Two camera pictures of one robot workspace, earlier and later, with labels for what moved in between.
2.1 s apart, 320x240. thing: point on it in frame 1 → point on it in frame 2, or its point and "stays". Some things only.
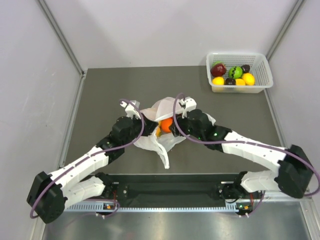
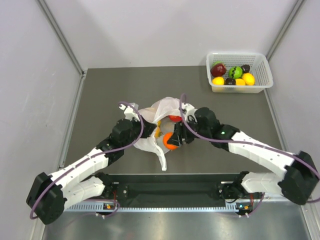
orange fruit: (165, 124) → (166, 137)
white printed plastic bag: (165, 108) stays
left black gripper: (150, 126) stays
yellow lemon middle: (240, 82) stays
